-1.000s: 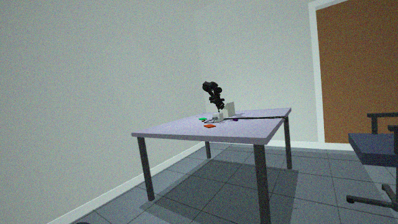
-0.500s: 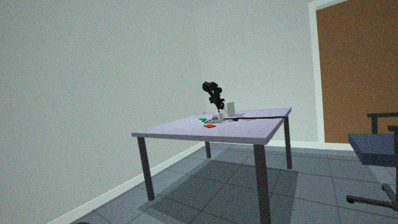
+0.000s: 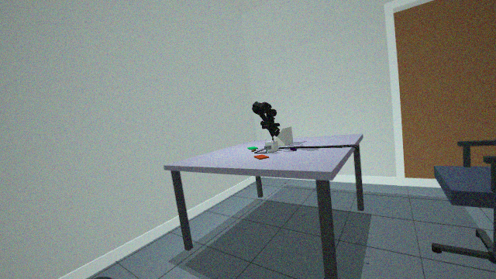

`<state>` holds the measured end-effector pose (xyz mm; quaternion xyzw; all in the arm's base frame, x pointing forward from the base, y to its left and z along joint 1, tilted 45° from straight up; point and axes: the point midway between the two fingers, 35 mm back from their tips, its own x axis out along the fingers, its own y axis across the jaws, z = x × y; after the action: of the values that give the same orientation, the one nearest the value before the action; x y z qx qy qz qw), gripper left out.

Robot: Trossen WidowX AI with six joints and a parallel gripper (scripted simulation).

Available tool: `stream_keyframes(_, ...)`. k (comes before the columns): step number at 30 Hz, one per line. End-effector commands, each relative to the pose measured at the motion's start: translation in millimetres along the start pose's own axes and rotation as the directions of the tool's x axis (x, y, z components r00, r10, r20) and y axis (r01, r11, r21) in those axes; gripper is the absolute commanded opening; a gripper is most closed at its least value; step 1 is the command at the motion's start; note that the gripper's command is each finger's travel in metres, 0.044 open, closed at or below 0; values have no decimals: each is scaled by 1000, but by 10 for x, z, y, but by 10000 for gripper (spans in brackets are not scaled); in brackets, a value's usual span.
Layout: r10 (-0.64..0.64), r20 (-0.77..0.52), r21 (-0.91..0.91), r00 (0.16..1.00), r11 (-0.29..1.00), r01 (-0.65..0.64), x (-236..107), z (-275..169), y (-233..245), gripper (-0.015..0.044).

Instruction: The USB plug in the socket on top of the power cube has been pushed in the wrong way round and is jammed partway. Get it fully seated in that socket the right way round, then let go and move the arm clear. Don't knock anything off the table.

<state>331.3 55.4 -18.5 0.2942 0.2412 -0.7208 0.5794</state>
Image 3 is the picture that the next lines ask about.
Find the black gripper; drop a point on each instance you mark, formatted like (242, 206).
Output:
(271, 125)

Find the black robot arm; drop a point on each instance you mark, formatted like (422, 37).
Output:
(261, 109)

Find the orange flat rectangular block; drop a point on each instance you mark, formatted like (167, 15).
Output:
(260, 157)

